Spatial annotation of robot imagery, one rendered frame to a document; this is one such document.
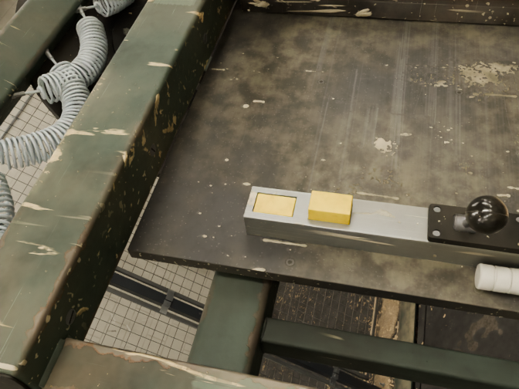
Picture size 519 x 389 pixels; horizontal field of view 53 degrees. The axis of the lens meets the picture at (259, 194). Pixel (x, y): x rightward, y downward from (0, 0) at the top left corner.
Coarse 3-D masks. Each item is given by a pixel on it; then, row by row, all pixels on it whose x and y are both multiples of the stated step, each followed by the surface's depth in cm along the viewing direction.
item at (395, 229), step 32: (256, 192) 66; (288, 192) 66; (256, 224) 65; (288, 224) 63; (320, 224) 62; (352, 224) 62; (384, 224) 62; (416, 224) 61; (416, 256) 62; (448, 256) 61; (480, 256) 59; (512, 256) 58
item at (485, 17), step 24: (240, 0) 96; (264, 0) 95; (288, 0) 94; (312, 0) 93; (336, 0) 92; (360, 0) 91; (384, 0) 90; (408, 0) 89; (432, 0) 88; (456, 0) 87; (480, 0) 86; (504, 0) 85; (504, 24) 88
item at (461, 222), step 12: (480, 204) 48; (492, 204) 48; (504, 204) 48; (456, 216) 59; (468, 216) 49; (480, 216) 48; (492, 216) 47; (504, 216) 48; (456, 228) 59; (468, 228) 58; (480, 228) 48; (492, 228) 48
